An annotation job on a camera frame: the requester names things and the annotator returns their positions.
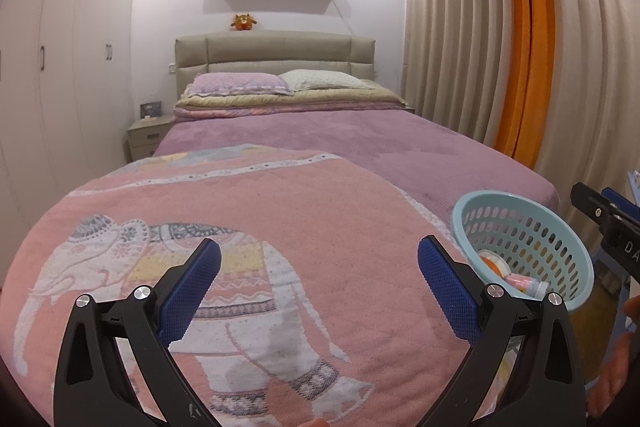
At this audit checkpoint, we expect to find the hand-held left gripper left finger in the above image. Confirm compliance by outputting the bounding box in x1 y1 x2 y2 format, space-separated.
52 237 223 427

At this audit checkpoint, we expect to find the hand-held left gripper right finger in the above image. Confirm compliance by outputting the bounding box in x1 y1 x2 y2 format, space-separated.
417 234 587 427

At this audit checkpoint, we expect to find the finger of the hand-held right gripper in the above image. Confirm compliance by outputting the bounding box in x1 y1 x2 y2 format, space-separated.
571 182 640 280
601 187 640 220

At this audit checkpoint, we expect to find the light blue plastic basket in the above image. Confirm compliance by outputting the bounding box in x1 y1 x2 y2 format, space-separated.
451 190 595 313

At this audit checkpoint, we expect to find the pink cylindrical can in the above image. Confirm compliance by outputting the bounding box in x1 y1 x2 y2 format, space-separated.
504 273 550 299

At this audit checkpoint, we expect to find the person's right hand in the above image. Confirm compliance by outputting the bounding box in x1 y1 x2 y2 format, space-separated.
585 294 640 418

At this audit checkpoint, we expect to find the pink elephant blanket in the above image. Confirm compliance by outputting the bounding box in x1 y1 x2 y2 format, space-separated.
0 146 501 427

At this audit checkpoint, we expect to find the beige nightstand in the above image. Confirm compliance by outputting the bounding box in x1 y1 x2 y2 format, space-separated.
127 114 176 164

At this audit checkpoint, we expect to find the purple bedspread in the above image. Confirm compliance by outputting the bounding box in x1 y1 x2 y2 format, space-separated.
152 109 560 228

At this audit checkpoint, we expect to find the orange curtain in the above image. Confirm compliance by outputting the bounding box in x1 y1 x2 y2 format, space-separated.
492 0 557 170

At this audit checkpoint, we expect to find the purple pillow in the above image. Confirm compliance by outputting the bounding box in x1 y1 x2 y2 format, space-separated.
184 73 295 98

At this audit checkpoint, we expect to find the folded quilt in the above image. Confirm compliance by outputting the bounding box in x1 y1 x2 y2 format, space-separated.
174 89 408 122

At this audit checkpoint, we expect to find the beige curtain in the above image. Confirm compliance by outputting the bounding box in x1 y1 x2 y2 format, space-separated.
400 0 640 208

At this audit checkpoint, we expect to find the cream pillow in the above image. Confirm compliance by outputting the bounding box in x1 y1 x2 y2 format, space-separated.
279 69 376 92

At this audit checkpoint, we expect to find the beige padded headboard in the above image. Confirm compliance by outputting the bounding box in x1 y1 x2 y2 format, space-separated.
175 33 376 100

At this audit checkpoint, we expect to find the white wardrobe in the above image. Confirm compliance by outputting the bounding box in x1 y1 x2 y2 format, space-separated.
0 0 143 248

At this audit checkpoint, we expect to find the orange plush toy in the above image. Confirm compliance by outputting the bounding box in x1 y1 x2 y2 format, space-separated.
230 12 258 32

